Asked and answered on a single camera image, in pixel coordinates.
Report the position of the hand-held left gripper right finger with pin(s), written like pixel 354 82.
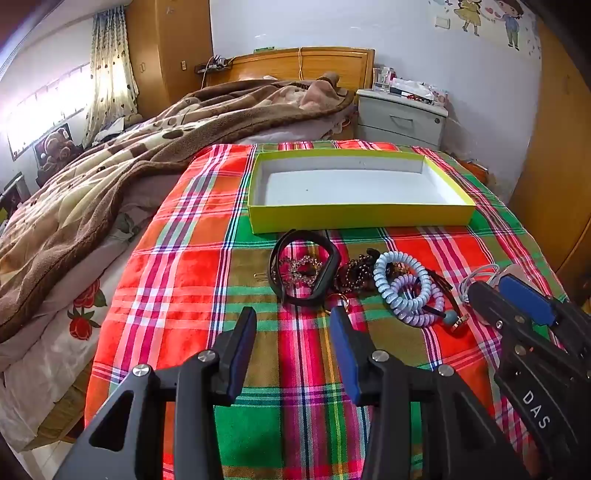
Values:
pixel 344 353

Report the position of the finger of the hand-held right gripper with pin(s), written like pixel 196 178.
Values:
pixel 526 295
pixel 489 302

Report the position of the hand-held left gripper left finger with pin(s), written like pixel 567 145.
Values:
pixel 244 344

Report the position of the black wristband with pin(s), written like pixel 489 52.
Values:
pixel 295 299

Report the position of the pink rhinestone hair clip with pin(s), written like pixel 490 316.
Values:
pixel 300 268

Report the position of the yellow-green cardboard box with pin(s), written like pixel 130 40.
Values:
pixel 351 189

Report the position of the plaid cloth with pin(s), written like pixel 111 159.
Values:
pixel 184 277

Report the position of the orange cardboard box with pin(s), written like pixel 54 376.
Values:
pixel 475 171

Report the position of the wooden cabinet door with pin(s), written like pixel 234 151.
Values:
pixel 554 161

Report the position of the floral bed sheet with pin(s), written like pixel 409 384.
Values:
pixel 55 332

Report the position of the white nightstand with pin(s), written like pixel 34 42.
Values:
pixel 397 121

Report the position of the brown patterned blanket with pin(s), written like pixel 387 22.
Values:
pixel 115 175

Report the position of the clutter of small packets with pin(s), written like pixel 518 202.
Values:
pixel 418 90

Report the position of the clear glass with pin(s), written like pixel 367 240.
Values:
pixel 382 78

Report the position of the brown teddy bear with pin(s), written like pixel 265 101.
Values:
pixel 57 145

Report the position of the wooden bed headboard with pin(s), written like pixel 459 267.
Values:
pixel 286 64

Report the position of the wooden wardrobe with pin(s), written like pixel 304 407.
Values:
pixel 171 55

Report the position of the dotted curtain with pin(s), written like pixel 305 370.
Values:
pixel 108 69

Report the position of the bright window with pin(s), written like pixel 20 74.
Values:
pixel 37 106

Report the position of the white wall switch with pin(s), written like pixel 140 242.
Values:
pixel 443 21

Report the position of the cartoon wall sticker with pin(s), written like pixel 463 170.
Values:
pixel 471 11

